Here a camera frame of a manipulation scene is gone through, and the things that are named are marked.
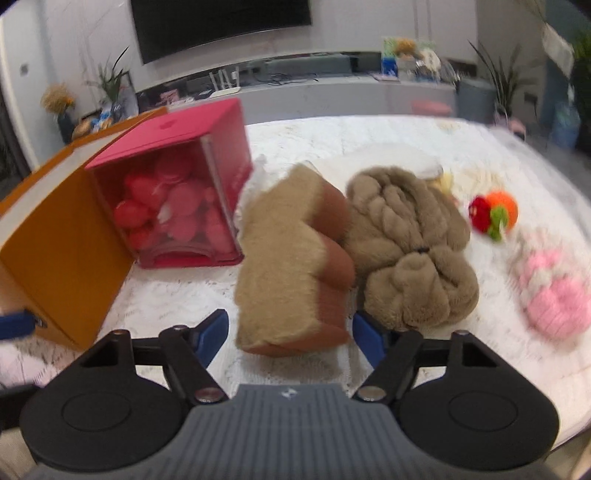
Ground orange storage box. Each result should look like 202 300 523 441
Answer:
0 106 170 352

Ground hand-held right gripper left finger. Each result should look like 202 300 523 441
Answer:
81 308 230 406

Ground green plant in glass vase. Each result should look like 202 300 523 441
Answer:
87 46 140 121

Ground grey television console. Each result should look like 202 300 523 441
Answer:
134 50 465 126

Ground white router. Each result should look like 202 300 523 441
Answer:
209 68 242 99

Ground white lace cloth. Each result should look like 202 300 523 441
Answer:
236 154 280 220

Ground pink transparent box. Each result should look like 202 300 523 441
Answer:
85 98 254 270

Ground brown fluffy plush toy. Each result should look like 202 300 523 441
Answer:
344 165 481 332

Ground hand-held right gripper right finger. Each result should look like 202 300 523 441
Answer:
352 310 504 405

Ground pale yellow soft toy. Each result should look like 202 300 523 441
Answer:
434 165 506 200

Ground plush bear gift box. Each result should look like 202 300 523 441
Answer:
380 36 457 84

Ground grey trash can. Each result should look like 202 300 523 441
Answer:
456 77 498 125

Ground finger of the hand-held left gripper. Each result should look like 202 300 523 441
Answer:
0 311 38 343

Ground colourful snack bags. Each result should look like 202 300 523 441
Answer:
71 110 116 138

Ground pile of red round puffs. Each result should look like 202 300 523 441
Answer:
113 152 236 256

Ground dried yellow flowers in vase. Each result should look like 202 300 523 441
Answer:
40 83 77 143

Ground pink waste bin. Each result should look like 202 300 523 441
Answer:
410 99 452 117

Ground cream cloth pouch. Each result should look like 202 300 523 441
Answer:
318 143 447 182

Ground tall green potted plant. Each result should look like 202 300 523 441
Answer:
468 41 539 117

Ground brown toast plush toy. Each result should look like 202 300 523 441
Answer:
235 163 357 357

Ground crochet orange fruit toy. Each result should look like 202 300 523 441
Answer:
468 189 519 241

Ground pink white knitted toy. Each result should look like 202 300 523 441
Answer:
510 230 591 343

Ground black wall television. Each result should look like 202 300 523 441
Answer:
130 0 313 65

